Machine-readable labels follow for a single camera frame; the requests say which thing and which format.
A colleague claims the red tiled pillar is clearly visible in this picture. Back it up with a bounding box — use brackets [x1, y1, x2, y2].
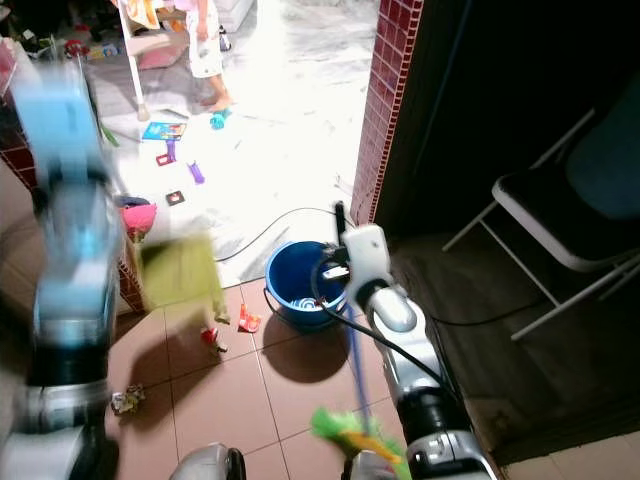
[349, 0, 424, 227]

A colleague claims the grey left robot leg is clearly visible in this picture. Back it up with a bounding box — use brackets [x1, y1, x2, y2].
[168, 443, 248, 480]

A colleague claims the child in light dress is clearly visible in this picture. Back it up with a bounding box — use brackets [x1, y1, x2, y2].
[182, 0, 237, 113]

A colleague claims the black folding chair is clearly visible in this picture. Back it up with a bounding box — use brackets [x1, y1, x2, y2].
[442, 104, 640, 343]

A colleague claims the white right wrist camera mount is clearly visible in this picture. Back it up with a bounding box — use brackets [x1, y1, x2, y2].
[342, 223, 394, 301]

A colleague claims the blue plastic bucket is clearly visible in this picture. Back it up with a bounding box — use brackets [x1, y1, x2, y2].
[264, 239, 347, 333]

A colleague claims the red tiled low wall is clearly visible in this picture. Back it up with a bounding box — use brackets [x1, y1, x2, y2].
[0, 40, 51, 216]

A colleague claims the white pole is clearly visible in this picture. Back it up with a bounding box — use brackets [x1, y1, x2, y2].
[120, 0, 153, 121]

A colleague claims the red toy car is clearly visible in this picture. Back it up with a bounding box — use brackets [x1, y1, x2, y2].
[62, 37, 90, 60]

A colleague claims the purple red toy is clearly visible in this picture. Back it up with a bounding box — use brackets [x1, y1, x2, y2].
[156, 140, 180, 167]

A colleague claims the red snack wrapper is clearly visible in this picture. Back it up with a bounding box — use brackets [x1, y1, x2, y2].
[237, 302, 262, 334]

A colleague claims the small red white litter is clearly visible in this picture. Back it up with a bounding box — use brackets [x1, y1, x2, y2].
[199, 324, 230, 355]

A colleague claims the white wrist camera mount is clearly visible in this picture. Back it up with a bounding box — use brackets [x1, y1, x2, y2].
[342, 223, 394, 301]
[12, 60, 103, 186]

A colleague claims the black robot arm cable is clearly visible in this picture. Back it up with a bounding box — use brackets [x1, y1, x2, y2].
[310, 262, 453, 393]

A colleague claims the grey robot leg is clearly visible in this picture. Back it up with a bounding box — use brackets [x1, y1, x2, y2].
[344, 450, 407, 480]
[168, 443, 248, 480]

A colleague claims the blue-handled green bristle broom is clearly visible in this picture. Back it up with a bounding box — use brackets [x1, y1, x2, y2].
[309, 200, 413, 480]

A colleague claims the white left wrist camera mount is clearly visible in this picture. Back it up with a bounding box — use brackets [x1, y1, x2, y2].
[12, 60, 103, 186]

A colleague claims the grey right robot leg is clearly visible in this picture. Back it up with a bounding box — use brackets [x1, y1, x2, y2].
[344, 450, 407, 480]

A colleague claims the crumpled printed wrapper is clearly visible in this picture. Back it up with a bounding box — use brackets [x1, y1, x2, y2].
[111, 384, 148, 417]

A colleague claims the black floor cable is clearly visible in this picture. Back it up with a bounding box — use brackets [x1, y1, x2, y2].
[240, 206, 353, 263]

